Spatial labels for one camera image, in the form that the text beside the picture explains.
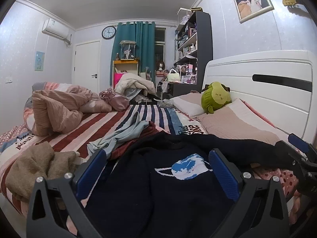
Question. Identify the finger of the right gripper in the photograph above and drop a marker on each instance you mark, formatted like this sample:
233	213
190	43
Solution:
297	142

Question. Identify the navy planet sweater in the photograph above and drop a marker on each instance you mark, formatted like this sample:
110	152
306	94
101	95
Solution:
164	186

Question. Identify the pink striped duvet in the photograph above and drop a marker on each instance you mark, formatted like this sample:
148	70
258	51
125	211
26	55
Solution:
59	107

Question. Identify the blue wall poster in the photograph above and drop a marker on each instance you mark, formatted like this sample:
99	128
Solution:
39	61

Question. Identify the white handbag on desk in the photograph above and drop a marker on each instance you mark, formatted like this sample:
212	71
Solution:
173	76

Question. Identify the round wall clock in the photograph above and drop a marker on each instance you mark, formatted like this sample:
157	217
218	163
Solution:
108	32

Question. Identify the glass display case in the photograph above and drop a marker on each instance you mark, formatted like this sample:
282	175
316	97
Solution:
127	49

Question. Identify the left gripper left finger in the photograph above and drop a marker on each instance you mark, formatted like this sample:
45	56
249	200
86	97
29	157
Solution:
44	218

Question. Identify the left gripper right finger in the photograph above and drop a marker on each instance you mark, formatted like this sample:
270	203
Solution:
259	208

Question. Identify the framed photo on wall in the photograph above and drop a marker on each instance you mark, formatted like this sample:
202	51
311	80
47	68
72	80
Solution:
249	9

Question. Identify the dark red garment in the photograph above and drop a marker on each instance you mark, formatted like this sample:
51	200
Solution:
150	130

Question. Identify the white air conditioner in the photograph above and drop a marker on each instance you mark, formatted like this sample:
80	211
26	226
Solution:
54	28

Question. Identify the dark bookshelf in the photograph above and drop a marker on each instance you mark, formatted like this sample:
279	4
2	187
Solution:
194	50

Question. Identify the pink near pillow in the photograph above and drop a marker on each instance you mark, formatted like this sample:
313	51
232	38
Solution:
237	121

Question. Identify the guitar headstock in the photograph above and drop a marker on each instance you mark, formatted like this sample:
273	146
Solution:
290	3

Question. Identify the white bed headboard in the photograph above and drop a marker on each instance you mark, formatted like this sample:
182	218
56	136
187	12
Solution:
280	85

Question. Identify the cream coat pile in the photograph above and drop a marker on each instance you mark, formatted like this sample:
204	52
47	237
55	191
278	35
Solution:
130	80

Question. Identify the white door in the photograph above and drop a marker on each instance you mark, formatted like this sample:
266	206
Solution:
86	65

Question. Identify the white far pillow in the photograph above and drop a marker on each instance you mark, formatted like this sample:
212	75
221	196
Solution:
189	104

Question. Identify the light blue garment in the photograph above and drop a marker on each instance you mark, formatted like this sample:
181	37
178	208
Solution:
130	130

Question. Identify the brown knit garment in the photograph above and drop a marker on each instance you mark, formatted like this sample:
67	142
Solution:
38	161

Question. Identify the wall light switch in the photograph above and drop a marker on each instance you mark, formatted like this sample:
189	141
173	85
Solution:
8	80

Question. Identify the yellow white small cabinet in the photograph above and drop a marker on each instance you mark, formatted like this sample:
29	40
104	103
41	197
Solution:
121	67

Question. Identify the green plush toy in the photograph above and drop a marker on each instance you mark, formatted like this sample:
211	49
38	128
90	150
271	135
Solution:
215	96

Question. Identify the wig mannequin head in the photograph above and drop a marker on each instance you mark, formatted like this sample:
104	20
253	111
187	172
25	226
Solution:
160	65

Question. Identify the striped fleece blanket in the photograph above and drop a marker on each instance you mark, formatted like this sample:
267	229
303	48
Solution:
92	127

